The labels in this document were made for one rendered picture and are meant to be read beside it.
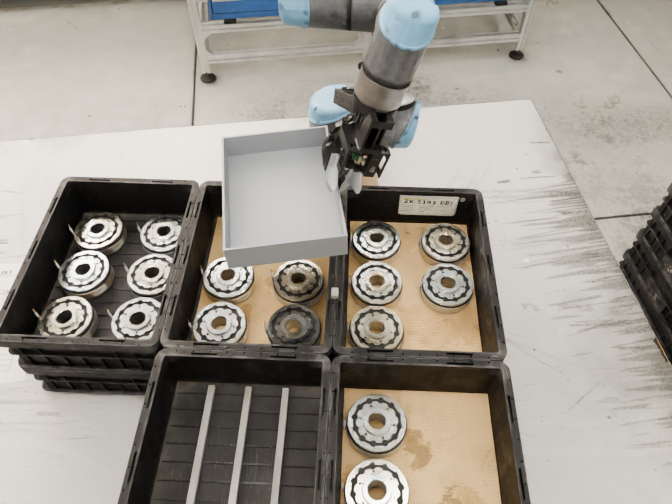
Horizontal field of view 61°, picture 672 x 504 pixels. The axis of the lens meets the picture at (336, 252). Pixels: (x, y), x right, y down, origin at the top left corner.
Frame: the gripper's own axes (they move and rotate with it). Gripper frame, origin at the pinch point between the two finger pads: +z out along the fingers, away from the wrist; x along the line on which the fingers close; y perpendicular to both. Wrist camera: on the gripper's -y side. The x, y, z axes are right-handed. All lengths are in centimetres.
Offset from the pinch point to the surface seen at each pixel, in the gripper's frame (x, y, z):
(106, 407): -37, 17, 51
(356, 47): 71, -182, 78
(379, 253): 15.0, 1.0, 18.2
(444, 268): 26.7, 7.2, 14.6
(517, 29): 153, -182, 52
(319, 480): -5.9, 45.2, 18.5
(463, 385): 22.7, 32.3, 16.0
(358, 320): 7.7, 16.0, 20.3
